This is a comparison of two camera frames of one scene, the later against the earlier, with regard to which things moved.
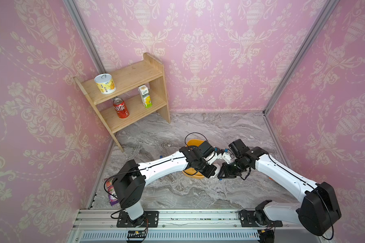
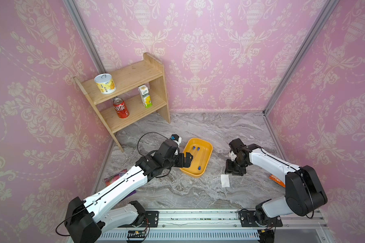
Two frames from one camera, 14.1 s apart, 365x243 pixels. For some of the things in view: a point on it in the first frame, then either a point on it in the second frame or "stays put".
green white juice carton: (146, 97) stays put
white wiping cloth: (217, 170) to (225, 181)
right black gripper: (227, 173) stays put
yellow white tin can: (105, 83) stays put
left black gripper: (210, 172) to (182, 164)
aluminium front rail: (197, 226) stays put
